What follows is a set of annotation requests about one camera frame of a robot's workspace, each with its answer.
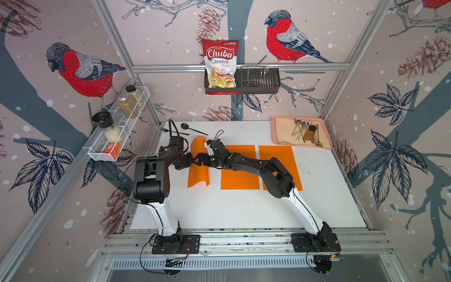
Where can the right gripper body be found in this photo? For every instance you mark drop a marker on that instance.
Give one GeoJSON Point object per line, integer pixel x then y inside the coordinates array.
{"type": "Point", "coordinates": [211, 161]}

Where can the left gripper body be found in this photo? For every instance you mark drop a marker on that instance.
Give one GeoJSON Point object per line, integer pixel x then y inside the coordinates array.
{"type": "Point", "coordinates": [186, 162]}

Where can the orange paper sheet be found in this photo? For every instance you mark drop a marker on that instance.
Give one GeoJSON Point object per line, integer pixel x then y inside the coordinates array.
{"type": "Point", "coordinates": [198, 174]}
{"type": "Point", "coordinates": [285, 155]}
{"type": "Point", "coordinates": [231, 180]}

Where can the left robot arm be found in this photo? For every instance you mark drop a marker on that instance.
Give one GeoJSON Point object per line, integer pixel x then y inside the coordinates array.
{"type": "Point", "coordinates": [152, 188]}

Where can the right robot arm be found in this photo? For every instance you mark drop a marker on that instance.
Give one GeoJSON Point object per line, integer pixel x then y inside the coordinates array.
{"type": "Point", "coordinates": [278, 181]}

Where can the black spoon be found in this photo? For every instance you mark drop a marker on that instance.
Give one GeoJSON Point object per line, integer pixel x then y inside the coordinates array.
{"type": "Point", "coordinates": [186, 126]}

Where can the black fork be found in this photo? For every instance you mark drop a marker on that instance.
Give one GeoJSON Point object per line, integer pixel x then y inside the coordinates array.
{"type": "Point", "coordinates": [172, 132]}

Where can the small red packet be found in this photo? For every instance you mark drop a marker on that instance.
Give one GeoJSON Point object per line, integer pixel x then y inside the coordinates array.
{"type": "Point", "coordinates": [113, 149]}

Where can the brown spice jar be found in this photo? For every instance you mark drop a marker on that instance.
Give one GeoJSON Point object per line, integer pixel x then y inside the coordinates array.
{"type": "Point", "coordinates": [128, 106]}

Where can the tan spice jar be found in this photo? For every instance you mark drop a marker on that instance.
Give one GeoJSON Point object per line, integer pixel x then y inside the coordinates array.
{"type": "Point", "coordinates": [135, 95]}

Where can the black lid rice jar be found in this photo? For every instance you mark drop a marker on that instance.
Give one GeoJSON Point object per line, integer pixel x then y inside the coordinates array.
{"type": "Point", "coordinates": [105, 121]}

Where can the small amber bottle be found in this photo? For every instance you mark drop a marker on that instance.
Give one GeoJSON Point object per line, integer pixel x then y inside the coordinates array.
{"type": "Point", "coordinates": [310, 133]}

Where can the pink tray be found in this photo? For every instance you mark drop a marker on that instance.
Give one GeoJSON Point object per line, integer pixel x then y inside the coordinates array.
{"type": "Point", "coordinates": [299, 132]}

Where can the red cassava chips bag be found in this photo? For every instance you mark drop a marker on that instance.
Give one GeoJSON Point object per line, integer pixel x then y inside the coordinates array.
{"type": "Point", "coordinates": [220, 58]}

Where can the clear acrylic wall shelf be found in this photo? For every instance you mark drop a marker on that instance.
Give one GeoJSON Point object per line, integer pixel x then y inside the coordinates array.
{"type": "Point", "coordinates": [97, 150]}

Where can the black wire wall basket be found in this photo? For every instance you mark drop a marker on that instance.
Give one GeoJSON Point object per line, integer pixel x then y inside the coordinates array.
{"type": "Point", "coordinates": [249, 81]}

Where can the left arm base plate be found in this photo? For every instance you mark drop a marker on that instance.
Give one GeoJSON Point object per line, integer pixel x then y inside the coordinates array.
{"type": "Point", "coordinates": [174, 245]}

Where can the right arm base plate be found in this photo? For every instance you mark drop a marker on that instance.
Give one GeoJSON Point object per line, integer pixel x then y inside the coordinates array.
{"type": "Point", "coordinates": [305, 242]}

